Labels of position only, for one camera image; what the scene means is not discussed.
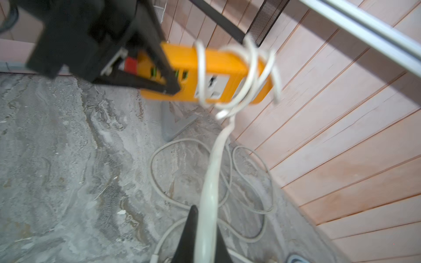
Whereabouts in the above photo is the black mesh wall basket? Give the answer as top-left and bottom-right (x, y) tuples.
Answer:
(191, 1), (289, 49)

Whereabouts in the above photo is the yellow power strip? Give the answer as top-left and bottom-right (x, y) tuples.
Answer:
(140, 43), (273, 104)

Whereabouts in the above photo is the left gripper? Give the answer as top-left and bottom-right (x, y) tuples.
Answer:
(19, 1), (181, 95)

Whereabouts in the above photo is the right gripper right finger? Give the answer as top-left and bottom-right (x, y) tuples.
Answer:
(214, 227), (233, 263)

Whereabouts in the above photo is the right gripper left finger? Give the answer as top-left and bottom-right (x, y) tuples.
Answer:
(172, 206), (198, 263)

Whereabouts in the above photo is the grey stapler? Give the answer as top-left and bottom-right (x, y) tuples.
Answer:
(161, 101), (197, 142)

